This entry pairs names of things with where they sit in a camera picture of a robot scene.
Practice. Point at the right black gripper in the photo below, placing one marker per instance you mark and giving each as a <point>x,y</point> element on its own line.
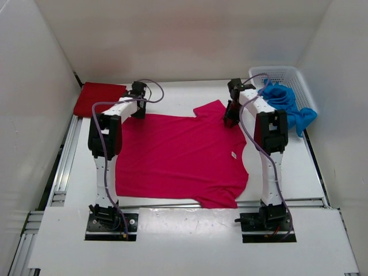
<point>228,116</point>

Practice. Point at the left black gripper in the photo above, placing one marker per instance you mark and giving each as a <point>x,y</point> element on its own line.
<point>140,114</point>

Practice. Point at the pink t shirt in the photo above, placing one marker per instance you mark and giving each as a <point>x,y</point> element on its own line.
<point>176,157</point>

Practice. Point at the dark red t shirt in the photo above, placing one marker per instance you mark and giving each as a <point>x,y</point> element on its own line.
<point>92,93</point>

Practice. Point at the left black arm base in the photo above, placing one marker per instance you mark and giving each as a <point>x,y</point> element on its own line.
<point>107,224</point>

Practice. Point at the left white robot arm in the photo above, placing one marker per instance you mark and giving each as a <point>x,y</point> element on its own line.
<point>105,144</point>

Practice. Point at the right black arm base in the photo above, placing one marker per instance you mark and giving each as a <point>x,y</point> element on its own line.
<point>270,224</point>

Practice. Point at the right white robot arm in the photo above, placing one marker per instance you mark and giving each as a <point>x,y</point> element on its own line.
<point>266,127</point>

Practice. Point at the blue t shirt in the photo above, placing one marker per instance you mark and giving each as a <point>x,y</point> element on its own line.
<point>281,97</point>

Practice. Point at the white plastic basket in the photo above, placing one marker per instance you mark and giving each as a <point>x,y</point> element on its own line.
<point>287,76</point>

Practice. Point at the aluminium frame rail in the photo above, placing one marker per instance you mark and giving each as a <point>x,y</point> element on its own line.
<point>53,196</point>

